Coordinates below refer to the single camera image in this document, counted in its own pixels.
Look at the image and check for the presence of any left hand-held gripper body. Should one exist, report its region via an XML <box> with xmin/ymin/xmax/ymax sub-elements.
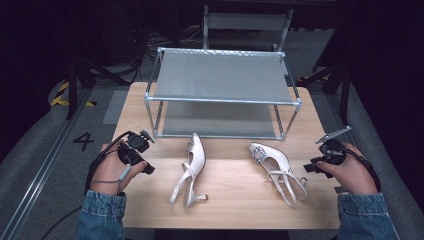
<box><xmin>117</xmin><ymin>128</ymin><xmax>156</xmax><ymax>167</ymax></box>

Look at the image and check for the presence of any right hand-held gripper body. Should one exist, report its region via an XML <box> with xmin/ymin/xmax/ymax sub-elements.
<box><xmin>314</xmin><ymin>125</ymin><xmax>353</xmax><ymax>167</ymax></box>

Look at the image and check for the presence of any white slingback high-heel shoe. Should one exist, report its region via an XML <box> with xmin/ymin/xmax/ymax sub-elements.
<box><xmin>248</xmin><ymin>142</ymin><xmax>309</xmax><ymax>208</ymax></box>
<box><xmin>168</xmin><ymin>132</ymin><xmax>209</xmax><ymax>208</ymax></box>

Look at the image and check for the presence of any grey metal-frame shoe rack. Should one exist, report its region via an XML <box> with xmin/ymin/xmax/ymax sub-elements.
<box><xmin>143</xmin><ymin>47</ymin><xmax>303</xmax><ymax>141</ymax></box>

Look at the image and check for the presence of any person's right hand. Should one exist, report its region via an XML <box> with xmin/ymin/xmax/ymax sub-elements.
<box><xmin>316</xmin><ymin>142</ymin><xmax>379</xmax><ymax>196</ymax></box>

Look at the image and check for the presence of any person's left hand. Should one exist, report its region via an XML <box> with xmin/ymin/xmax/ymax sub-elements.
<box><xmin>89</xmin><ymin>141</ymin><xmax>148</xmax><ymax>197</ymax></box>

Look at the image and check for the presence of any black tripod stand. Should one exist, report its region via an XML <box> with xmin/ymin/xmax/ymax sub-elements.
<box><xmin>299</xmin><ymin>61</ymin><xmax>355</xmax><ymax>127</ymax></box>
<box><xmin>64</xmin><ymin>58</ymin><xmax>132</xmax><ymax>121</ymax></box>

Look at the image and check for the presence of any yellow-black hazard tape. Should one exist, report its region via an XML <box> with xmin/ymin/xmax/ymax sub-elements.
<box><xmin>49</xmin><ymin>81</ymin><xmax>98</xmax><ymax>108</ymax></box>

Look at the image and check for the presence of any grey left gripper cable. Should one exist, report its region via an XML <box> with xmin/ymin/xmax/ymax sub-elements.
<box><xmin>90</xmin><ymin>164</ymin><xmax>132</xmax><ymax>194</ymax></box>

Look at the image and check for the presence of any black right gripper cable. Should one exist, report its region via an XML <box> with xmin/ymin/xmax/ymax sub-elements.
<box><xmin>344</xmin><ymin>148</ymin><xmax>382</xmax><ymax>193</ymax></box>

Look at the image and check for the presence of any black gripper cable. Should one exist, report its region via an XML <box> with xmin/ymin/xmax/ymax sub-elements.
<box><xmin>39</xmin><ymin>130</ymin><xmax>133</xmax><ymax>240</ymax></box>
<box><xmin>344</xmin><ymin>148</ymin><xmax>382</xmax><ymax>193</ymax></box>

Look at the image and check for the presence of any metal floor rail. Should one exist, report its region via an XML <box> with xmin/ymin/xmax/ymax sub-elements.
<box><xmin>0</xmin><ymin>88</ymin><xmax>94</xmax><ymax>240</ymax></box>
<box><xmin>324</xmin><ymin>89</ymin><xmax>401</xmax><ymax>240</ymax></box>

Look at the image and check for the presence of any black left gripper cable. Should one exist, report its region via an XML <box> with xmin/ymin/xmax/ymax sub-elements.
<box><xmin>39</xmin><ymin>130</ymin><xmax>133</xmax><ymax>240</ymax></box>

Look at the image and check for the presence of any bundle of floor cables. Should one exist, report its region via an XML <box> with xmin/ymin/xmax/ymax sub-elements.
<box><xmin>133</xmin><ymin>19</ymin><xmax>204</xmax><ymax>68</ymax></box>

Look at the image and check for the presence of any grey metal chair frame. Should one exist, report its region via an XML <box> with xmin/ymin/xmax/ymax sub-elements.
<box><xmin>202</xmin><ymin>5</ymin><xmax>295</xmax><ymax>53</ymax></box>

